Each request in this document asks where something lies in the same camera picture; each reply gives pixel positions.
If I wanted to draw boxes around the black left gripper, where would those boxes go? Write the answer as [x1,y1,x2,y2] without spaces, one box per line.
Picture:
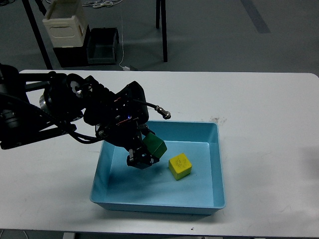
[96,119,160,169]

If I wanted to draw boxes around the green block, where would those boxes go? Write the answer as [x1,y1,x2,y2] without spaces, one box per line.
[143,133,167,159]

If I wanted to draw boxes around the yellow block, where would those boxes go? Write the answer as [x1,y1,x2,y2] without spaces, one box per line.
[168,153,192,180]

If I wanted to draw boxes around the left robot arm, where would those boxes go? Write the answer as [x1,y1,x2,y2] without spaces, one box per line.
[0,65,166,169]

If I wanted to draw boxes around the blue plastic box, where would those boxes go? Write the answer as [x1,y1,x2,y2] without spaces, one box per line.
[90,120,226,215]

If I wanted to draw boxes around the dark grey bin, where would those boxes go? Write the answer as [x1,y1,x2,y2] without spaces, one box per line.
[87,27,119,65]

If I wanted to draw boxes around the black crate base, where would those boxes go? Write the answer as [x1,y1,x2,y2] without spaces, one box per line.
[53,27,91,68]

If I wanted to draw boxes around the black stand legs centre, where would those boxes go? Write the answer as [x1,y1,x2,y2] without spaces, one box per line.
[156,0,168,63]

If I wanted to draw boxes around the cream plastic crate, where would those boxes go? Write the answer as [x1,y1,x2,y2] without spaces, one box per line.
[42,0,88,48]

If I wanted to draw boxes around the black stand leg left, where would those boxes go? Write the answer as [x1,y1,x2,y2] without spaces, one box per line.
[22,0,53,70]

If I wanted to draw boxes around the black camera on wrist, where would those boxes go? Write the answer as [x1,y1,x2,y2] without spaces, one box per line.
[113,81,171,125]

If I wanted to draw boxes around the white cable with plug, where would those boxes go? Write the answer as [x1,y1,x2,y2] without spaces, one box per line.
[118,9,131,71]

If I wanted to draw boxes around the white coiled rope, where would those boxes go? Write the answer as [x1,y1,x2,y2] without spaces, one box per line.
[82,0,123,9]

